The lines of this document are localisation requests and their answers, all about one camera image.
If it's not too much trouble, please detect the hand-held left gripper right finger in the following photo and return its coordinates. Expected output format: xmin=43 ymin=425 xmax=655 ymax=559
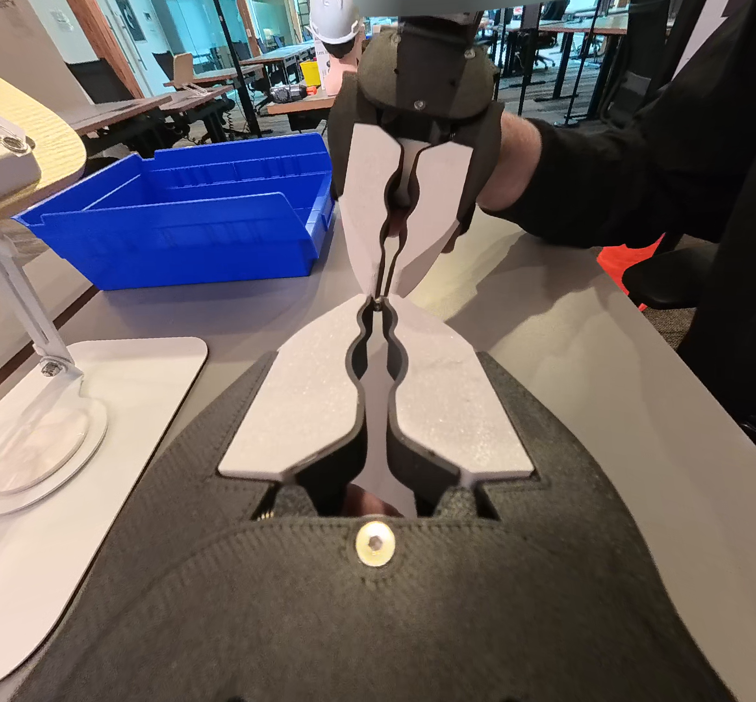
xmin=383 ymin=294 xmax=536 ymax=518

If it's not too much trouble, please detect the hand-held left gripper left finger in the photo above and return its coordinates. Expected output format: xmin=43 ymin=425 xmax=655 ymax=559
xmin=217 ymin=294 xmax=374 ymax=518

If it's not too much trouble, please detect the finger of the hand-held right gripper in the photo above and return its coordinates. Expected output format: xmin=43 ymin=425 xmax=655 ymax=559
xmin=385 ymin=142 xmax=474 ymax=299
xmin=340 ymin=122 xmax=408 ymax=297

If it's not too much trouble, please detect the person's right forearm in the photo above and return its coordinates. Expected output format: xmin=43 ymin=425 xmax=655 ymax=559
xmin=489 ymin=34 xmax=756 ymax=249

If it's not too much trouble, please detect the person's right hand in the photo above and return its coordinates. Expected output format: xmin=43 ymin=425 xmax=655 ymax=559
xmin=476 ymin=111 xmax=542 ymax=212

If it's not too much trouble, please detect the mannequin head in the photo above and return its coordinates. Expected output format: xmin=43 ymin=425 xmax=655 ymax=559
xmin=322 ymin=37 xmax=362 ymax=97

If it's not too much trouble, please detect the white hard hat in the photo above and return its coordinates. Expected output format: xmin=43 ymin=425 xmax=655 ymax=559
xmin=307 ymin=0 xmax=361 ymax=45

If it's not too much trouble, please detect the white document stand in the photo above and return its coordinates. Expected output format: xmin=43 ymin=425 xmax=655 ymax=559
xmin=0 ymin=77 xmax=209 ymax=679

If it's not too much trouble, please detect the orange cloth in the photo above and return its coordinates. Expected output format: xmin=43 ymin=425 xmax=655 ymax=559
xmin=597 ymin=233 xmax=667 ymax=308

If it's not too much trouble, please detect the blue plastic bin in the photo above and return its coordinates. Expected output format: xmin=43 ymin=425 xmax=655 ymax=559
xmin=12 ymin=132 xmax=339 ymax=292

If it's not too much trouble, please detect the person's torso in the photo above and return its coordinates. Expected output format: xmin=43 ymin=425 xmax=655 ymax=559
xmin=673 ymin=0 xmax=756 ymax=440

